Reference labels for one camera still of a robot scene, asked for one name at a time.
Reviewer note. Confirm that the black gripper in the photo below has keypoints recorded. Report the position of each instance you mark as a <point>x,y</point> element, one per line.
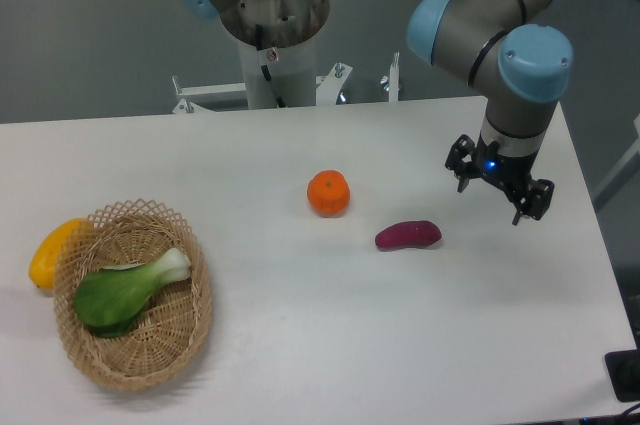
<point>505,162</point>

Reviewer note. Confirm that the green bok choy vegetable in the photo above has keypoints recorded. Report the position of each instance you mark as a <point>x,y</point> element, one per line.
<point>109,301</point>

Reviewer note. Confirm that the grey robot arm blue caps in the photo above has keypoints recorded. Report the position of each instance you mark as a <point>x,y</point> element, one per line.
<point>522,69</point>

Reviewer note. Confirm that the woven wicker basket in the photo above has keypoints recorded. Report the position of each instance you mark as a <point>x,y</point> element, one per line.
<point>175,323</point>

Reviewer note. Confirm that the purple sweet potato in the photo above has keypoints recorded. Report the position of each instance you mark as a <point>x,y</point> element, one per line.
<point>408,234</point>

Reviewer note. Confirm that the orange pumpkin toy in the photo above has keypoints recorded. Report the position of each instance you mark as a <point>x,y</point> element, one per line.
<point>328,193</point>

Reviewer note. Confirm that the black device at table edge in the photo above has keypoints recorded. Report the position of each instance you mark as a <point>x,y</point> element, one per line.
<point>623,370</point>

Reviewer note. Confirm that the yellow mango fruit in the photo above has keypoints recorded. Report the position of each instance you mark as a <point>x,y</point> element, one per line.
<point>67,237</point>

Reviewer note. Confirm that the white metal base frame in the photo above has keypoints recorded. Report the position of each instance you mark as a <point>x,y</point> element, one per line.
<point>272,80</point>

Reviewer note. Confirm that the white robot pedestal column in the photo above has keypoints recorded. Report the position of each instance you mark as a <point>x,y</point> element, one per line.
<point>288,25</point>

